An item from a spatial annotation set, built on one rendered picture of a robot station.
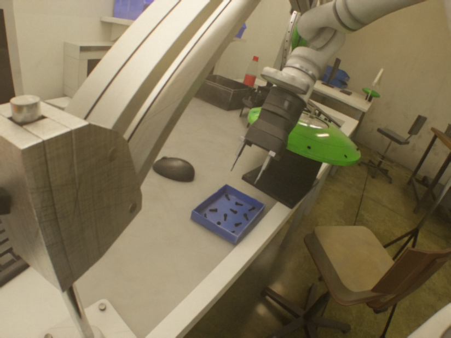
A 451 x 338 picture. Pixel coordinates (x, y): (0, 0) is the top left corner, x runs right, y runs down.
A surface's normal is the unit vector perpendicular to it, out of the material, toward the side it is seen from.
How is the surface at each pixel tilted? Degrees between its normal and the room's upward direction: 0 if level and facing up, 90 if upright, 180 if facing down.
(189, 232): 0
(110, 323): 0
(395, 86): 90
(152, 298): 0
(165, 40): 44
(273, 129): 59
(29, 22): 90
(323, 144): 23
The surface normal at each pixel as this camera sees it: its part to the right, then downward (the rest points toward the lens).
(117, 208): 0.91, 0.38
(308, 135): 0.14, -0.62
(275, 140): -0.34, -0.09
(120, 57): -0.06, -0.31
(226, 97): -0.54, 0.37
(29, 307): 0.25, -0.83
